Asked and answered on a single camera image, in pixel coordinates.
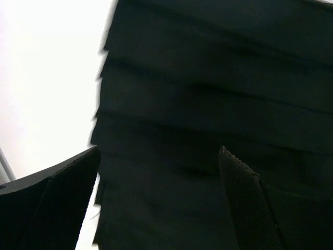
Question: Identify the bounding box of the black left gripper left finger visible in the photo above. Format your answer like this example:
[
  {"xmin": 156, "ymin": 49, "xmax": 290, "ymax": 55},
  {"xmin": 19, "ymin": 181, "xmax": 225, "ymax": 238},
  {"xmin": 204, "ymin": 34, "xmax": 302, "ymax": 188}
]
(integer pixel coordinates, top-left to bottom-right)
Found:
[{"xmin": 1, "ymin": 146, "xmax": 100, "ymax": 250}]

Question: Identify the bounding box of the aluminium table edge rail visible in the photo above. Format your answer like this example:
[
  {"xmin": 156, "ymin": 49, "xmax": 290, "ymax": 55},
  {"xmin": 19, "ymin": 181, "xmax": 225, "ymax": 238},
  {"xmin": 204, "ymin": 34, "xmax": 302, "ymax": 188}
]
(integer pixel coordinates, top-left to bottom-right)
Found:
[{"xmin": 0, "ymin": 149, "xmax": 16, "ymax": 184}]

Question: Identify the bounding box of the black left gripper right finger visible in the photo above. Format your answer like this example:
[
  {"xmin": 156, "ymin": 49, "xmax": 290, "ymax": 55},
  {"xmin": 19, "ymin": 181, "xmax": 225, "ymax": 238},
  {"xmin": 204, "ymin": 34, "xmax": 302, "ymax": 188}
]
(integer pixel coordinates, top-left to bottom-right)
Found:
[{"xmin": 219, "ymin": 147, "xmax": 332, "ymax": 249}]

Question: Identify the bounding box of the black pleated skirt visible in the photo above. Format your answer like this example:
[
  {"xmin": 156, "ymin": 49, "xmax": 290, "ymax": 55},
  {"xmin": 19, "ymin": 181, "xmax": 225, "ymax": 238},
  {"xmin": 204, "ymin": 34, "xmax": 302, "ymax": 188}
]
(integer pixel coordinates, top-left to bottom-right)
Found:
[{"xmin": 91, "ymin": 1, "xmax": 332, "ymax": 249}]

